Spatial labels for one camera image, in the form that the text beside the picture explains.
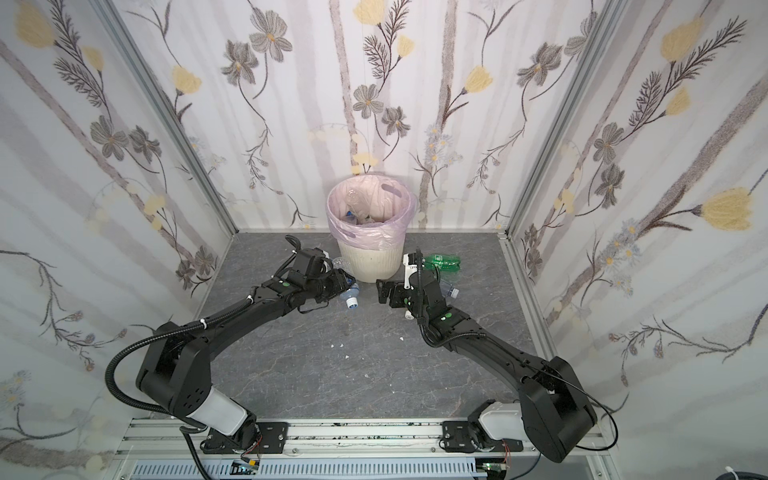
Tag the white slotted cable duct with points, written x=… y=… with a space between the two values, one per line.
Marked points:
x=376 y=468

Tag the blue label bottle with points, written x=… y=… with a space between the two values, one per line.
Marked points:
x=351 y=296

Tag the pink bin liner bag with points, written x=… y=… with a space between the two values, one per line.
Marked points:
x=370 y=212

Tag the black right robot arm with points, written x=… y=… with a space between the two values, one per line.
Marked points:
x=553 y=411

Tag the green bottle yellow cap right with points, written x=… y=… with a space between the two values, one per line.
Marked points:
x=443 y=262

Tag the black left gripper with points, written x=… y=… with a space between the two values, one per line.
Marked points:
x=339 y=282

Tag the clear crushed bottle white cap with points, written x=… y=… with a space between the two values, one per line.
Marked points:
x=449 y=290

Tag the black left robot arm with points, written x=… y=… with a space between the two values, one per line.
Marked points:
x=175 y=374

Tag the blue cap bottle near bin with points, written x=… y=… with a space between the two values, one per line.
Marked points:
x=340 y=263

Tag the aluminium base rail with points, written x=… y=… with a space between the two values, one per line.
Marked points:
x=157 y=449

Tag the cream plastic waste bin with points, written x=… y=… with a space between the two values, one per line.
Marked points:
x=368 y=266

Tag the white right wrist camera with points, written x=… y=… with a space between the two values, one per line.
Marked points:
x=411 y=264

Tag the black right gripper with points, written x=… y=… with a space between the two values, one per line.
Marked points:
x=392 y=291

